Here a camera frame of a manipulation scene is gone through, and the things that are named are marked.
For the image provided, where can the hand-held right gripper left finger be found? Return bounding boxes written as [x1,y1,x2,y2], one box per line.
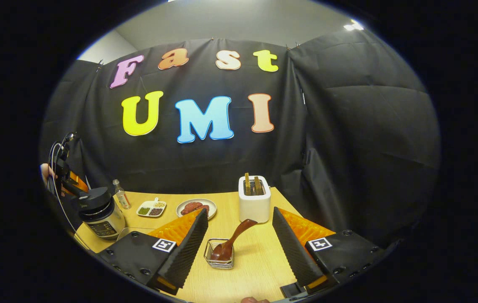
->
[96,208,209,296]

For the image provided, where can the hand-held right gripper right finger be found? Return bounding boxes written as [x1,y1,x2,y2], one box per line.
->
[272,206,391,298]

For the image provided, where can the metal wire chopstick holder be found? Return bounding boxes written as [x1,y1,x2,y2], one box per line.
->
[203,238,235,270]

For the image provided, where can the black and silver rice cooker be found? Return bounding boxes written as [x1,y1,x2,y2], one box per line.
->
[78,187,126,240]

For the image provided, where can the dark brown wooden spoon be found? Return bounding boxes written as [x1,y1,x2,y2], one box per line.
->
[210,218,259,261]

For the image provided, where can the white round plate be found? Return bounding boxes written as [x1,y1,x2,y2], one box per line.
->
[176,198,217,221]

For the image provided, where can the small clear glass bottle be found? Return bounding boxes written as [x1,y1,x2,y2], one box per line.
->
[112,179,132,210]

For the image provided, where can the white toaster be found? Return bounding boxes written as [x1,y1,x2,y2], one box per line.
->
[238,173,272,223]

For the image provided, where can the white divided bean dish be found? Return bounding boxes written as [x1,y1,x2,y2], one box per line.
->
[136,197,167,218]

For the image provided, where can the black backdrop cloth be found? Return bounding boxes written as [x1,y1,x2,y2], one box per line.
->
[39,29,441,249]

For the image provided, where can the grey cable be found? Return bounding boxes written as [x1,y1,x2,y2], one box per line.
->
[50,141,92,252]

